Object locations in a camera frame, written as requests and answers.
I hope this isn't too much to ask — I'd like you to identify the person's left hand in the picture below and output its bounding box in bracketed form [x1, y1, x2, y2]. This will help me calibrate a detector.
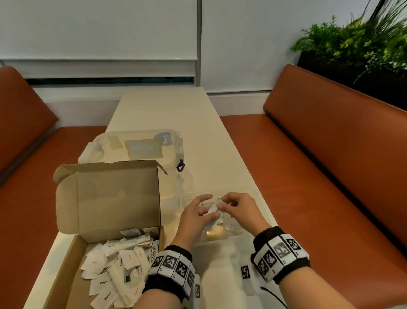
[171, 194, 222, 252]

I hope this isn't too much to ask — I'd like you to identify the person's right hand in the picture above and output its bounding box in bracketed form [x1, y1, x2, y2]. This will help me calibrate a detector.
[217, 192, 273, 238]

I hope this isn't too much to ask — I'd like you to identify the clear compartment tray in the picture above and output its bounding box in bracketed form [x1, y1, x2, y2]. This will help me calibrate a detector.
[179, 188, 271, 246]

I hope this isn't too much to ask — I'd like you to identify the brown cardboard box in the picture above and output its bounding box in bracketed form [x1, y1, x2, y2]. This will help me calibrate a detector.
[43, 160, 168, 309]

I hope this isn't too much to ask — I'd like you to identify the pile of white sachets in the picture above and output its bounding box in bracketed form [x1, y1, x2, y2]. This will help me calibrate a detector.
[79, 226, 160, 309]

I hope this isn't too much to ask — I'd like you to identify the person's right forearm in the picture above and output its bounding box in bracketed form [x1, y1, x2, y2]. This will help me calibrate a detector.
[279, 267, 357, 309]

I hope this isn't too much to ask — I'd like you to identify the person's left forearm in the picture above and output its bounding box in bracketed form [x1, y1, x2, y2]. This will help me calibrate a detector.
[132, 288, 182, 309]

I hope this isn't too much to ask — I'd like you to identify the black wristband with marker tiles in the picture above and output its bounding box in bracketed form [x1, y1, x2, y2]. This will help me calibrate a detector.
[250, 226, 311, 284]
[142, 245, 201, 303]

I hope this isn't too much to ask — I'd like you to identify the orange leather bench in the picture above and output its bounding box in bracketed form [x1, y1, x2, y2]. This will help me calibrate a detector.
[0, 66, 108, 309]
[219, 63, 407, 309]

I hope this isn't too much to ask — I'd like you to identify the clear lidded plastic container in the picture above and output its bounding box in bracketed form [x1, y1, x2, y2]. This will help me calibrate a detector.
[78, 129, 185, 195]

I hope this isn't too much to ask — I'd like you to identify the black planter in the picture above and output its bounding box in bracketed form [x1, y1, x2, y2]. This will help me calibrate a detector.
[296, 51, 407, 112]

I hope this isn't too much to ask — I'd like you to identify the green leafy plant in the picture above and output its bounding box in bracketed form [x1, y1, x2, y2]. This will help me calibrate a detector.
[290, 0, 407, 72]

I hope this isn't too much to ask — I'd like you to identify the white roller blind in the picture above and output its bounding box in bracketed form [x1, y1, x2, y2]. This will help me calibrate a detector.
[0, 0, 198, 79]

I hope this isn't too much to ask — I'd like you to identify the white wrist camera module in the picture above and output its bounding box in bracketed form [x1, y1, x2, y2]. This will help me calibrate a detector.
[239, 258, 263, 297]
[190, 273, 201, 309]

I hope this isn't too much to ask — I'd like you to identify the black cable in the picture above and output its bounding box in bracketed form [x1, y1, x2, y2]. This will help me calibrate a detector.
[260, 286, 288, 309]

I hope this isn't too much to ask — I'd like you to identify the grey window frame post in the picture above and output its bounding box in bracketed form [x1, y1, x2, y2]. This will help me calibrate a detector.
[194, 0, 204, 88]

